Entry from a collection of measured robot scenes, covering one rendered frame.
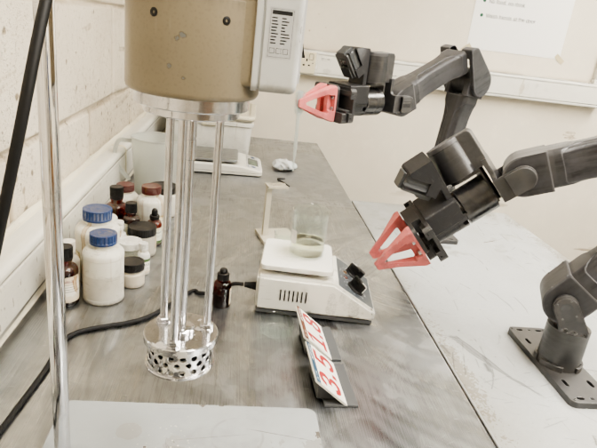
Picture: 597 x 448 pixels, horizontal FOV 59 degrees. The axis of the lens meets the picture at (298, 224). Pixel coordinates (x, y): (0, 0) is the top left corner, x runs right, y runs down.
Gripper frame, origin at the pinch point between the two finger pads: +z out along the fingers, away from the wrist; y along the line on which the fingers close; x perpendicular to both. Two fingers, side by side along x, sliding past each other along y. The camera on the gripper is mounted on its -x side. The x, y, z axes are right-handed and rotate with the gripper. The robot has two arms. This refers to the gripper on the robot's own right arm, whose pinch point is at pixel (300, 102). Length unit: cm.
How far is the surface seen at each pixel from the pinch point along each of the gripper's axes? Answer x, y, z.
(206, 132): 25, -86, -26
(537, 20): -23, -50, -159
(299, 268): 22.8, 20.0, 12.9
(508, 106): 13, -52, -155
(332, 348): 31.2, 31.0, 14.0
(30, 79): -10, 47, 56
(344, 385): 31, 38, 18
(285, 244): 22.9, 10.7, 9.0
